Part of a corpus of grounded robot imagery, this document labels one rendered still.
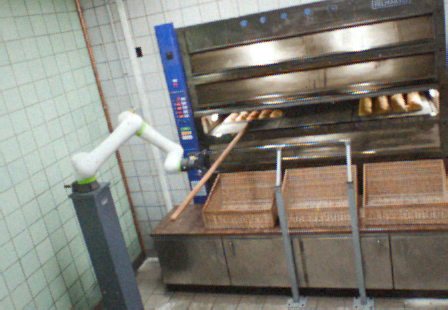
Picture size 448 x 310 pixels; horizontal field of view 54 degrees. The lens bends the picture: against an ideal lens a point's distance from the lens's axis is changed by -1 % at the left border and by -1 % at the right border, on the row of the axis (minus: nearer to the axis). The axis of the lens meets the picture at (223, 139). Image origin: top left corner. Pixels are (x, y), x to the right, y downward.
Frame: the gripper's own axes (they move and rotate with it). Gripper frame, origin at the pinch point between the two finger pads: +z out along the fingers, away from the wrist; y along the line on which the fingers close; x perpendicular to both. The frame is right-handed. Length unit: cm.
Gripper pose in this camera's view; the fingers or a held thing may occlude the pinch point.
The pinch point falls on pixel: (217, 162)
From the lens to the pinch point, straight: 301.3
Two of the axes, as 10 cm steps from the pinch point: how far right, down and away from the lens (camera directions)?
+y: 1.9, 9.4, 2.7
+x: -2.9, 3.1, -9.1
